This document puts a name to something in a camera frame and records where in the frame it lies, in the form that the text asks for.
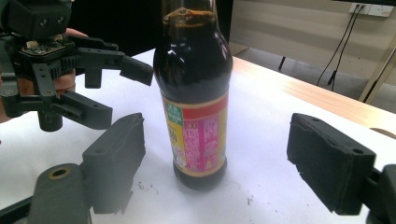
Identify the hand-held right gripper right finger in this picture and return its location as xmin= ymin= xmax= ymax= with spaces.
xmin=286 ymin=112 xmax=377 ymax=216

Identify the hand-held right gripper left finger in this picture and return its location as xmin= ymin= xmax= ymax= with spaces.
xmin=81 ymin=112 xmax=147 ymax=215

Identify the dark soy sauce bottle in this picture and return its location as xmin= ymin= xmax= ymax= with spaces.
xmin=152 ymin=0 xmax=234 ymax=191

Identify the dark curtain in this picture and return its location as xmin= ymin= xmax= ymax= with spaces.
xmin=66 ymin=0 xmax=234 ymax=59

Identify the beige metal strut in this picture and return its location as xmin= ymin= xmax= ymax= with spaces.
xmin=358 ymin=39 xmax=396 ymax=104

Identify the black power cable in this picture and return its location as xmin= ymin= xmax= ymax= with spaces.
xmin=327 ymin=4 xmax=366 ymax=86
xmin=316 ymin=4 xmax=360 ymax=87

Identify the white wall socket strip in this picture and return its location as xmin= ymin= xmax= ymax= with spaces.
xmin=348 ymin=2 xmax=395 ymax=19

